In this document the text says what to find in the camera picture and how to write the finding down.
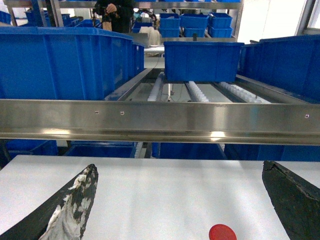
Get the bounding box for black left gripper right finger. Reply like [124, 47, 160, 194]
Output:
[261, 160, 320, 240]

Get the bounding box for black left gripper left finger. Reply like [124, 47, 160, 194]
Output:
[0, 164, 99, 240]

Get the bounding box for red push button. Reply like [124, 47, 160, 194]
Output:
[208, 224, 237, 240]

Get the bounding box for blue bin lower shelf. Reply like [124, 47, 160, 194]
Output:
[64, 141, 137, 158]

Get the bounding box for blue bin shelf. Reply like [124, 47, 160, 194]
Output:
[164, 41, 244, 83]
[64, 141, 137, 158]
[237, 35, 320, 101]

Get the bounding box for blue bin right shelf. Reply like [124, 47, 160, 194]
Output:
[237, 35, 320, 101]

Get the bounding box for blue bin centre shelf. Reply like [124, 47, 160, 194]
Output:
[164, 41, 244, 83]

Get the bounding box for white roller track right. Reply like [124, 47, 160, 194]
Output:
[218, 82, 265, 104]

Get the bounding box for white roller track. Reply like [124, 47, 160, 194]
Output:
[186, 81, 210, 103]
[147, 72, 165, 102]
[218, 82, 265, 104]

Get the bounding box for white roller track middle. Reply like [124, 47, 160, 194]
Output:
[186, 81, 210, 103]

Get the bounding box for white roller track left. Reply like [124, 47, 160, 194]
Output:
[147, 72, 165, 102]

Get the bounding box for large blue bin left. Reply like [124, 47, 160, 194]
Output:
[0, 27, 144, 101]

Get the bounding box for person in black clothes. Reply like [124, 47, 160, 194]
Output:
[93, 0, 134, 34]

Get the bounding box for steel shelf front rail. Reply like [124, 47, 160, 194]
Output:
[0, 99, 320, 146]

